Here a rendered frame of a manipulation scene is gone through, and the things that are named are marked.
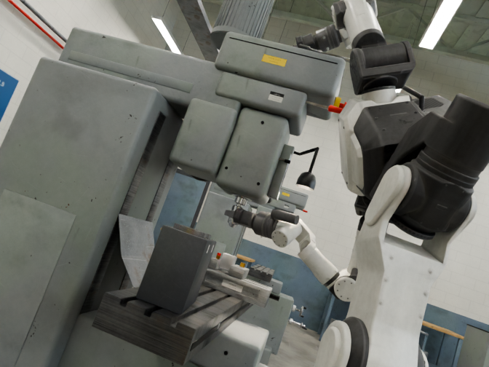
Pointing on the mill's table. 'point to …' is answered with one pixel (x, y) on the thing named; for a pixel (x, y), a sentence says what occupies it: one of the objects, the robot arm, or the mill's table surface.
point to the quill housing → (253, 154)
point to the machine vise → (255, 293)
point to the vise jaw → (238, 271)
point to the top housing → (284, 68)
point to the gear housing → (265, 98)
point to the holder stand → (176, 268)
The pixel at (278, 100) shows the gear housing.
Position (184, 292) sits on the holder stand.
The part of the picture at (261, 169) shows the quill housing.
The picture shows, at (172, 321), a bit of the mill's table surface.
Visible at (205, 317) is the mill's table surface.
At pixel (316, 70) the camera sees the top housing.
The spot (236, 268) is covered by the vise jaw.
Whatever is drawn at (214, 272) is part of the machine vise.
